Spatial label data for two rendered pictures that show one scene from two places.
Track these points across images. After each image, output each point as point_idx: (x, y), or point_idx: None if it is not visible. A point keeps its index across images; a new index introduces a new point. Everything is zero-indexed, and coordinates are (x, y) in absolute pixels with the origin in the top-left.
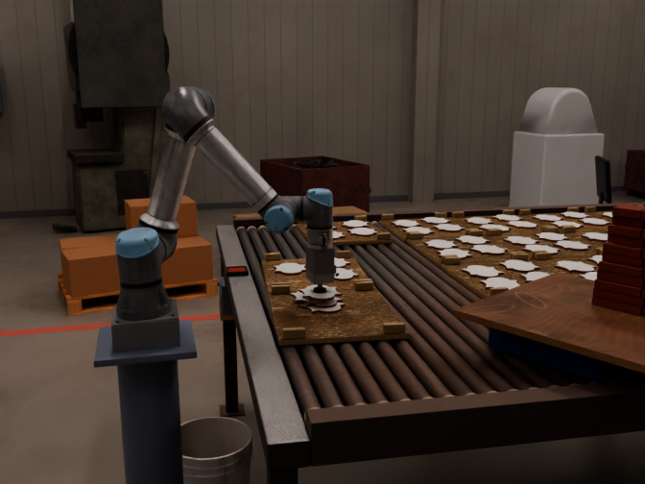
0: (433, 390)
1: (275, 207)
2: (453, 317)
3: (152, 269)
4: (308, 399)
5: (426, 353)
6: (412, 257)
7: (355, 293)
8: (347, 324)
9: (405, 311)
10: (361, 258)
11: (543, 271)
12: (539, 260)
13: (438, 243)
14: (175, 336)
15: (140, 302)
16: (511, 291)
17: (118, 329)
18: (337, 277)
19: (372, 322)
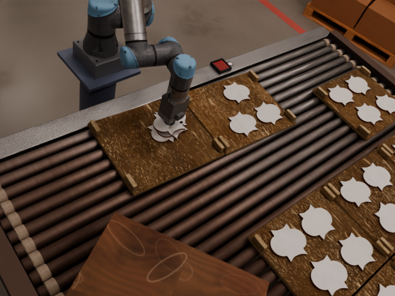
0: (46, 229)
1: (123, 49)
2: (196, 218)
3: (96, 27)
4: (4, 162)
5: (111, 213)
6: (333, 162)
7: (206, 143)
8: (136, 152)
9: (195, 183)
10: (305, 128)
11: (358, 275)
12: (392, 268)
13: (376, 174)
14: (93, 73)
15: (86, 40)
16: (185, 248)
17: (74, 46)
18: (232, 124)
19: (147, 167)
